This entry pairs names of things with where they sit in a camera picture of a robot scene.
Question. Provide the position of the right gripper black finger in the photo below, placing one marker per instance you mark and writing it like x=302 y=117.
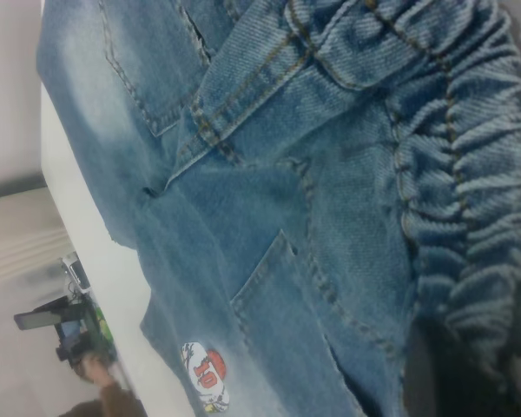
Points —
x=434 y=378

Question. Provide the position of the blue denim shorts with print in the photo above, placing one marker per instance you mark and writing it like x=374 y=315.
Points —
x=330 y=195

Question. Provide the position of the bystander forearm in brown sleeve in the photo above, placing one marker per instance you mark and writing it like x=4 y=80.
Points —
x=108 y=401

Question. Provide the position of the bystander bare hand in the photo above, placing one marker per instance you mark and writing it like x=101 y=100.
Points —
x=97 y=369

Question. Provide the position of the black device on stand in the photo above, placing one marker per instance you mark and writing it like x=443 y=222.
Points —
x=48 y=319

